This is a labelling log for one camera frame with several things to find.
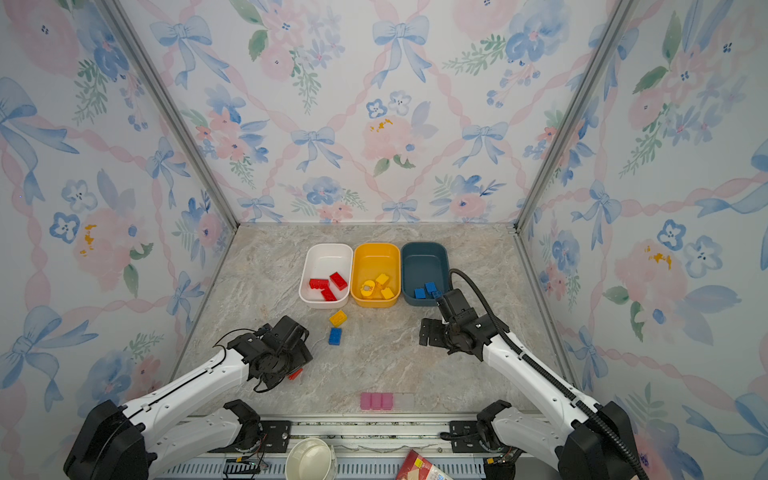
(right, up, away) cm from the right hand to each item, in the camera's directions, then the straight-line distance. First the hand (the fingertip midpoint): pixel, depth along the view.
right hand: (433, 333), depth 82 cm
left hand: (-36, -8, +1) cm, 37 cm away
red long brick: (-36, +12, +18) cm, 42 cm away
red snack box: (-6, -26, -15) cm, 31 cm away
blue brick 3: (-29, -3, +8) cm, 30 cm away
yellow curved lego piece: (-19, +11, +16) cm, 27 cm away
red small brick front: (-39, -12, +2) cm, 41 cm away
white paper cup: (-31, -27, -11) cm, 42 cm away
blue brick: (-2, +9, +16) cm, 18 cm away
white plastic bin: (-36, +19, +25) cm, 48 cm away
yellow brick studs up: (-28, +2, +13) cm, 31 cm away
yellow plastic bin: (-20, +19, +25) cm, 37 cm away
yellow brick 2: (-13, +9, +15) cm, 22 cm away
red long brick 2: (-32, +8, +16) cm, 37 cm away
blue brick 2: (+2, +10, +18) cm, 21 cm away
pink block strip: (-15, -17, -3) cm, 23 cm away
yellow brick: (-14, +13, +18) cm, 27 cm away
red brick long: (-29, +13, +19) cm, 37 cm away
